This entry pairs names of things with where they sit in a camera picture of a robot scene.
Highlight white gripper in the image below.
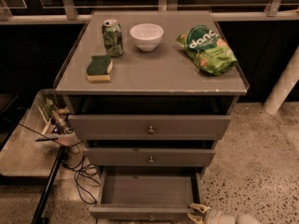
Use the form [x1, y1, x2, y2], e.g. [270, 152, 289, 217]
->
[187, 203, 235, 224]

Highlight grey bottom drawer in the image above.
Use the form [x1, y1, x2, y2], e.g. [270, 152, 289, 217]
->
[90, 166, 202, 223]

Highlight grey drawer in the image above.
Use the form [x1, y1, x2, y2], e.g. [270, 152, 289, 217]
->
[86, 147, 216, 167]
[90, 166, 202, 223]
[68, 115, 231, 140]

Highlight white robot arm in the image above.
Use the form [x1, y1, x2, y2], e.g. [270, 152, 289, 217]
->
[187, 203, 261, 224]

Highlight grey middle drawer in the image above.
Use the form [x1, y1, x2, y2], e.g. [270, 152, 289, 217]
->
[86, 147, 216, 167]

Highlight grey drawer cabinet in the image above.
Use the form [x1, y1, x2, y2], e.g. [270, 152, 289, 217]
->
[52, 9, 250, 185]

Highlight grey top drawer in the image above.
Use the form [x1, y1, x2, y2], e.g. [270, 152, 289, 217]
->
[68, 115, 231, 140]

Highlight black metal stand leg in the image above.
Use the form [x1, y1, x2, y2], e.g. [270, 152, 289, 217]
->
[31, 147, 65, 224]

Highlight green chip bag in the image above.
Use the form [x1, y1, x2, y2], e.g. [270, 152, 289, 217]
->
[177, 25, 237, 76]

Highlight white diagonal pole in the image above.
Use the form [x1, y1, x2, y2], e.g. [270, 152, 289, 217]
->
[263, 46, 299, 115]

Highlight clutter items in bin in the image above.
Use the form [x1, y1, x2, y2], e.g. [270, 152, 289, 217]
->
[37, 98, 74, 134]

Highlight green yellow sponge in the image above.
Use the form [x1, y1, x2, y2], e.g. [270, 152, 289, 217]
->
[86, 55, 113, 82]

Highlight clear plastic bin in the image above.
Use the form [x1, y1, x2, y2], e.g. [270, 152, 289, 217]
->
[20, 89, 78, 147]

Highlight white ceramic bowl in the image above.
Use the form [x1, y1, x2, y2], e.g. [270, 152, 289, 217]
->
[130, 23, 164, 51]

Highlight green soda can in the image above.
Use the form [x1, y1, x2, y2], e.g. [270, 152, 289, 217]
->
[102, 19, 123, 57]

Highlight metal window railing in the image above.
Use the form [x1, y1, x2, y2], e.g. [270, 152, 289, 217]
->
[0, 0, 299, 24]

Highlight black cable on floor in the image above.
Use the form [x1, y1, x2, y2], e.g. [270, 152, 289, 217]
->
[61, 140, 102, 205]

